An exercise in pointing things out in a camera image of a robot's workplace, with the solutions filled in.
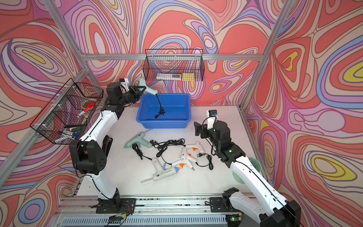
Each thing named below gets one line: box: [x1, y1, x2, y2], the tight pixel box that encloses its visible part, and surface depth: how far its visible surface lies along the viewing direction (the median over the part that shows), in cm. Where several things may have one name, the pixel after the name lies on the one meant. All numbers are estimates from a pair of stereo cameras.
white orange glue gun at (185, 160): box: [171, 153, 198, 171], surface depth 89 cm
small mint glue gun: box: [139, 78, 158, 96], surface depth 85 cm
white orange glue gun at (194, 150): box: [185, 141, 204, 158], surface depth 95 cm
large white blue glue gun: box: [140, 157, 180, 184], surface depth 84 cm
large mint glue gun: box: [123, 128, 153, 149], surface depth 98 cm
